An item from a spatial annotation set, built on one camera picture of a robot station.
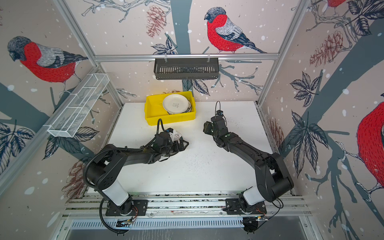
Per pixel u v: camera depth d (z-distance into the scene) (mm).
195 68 1070
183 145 836
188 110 1095
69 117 752
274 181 433
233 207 727
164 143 744
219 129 671
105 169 464
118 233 671
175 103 1136
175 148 816
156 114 1106
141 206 732
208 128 783
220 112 790
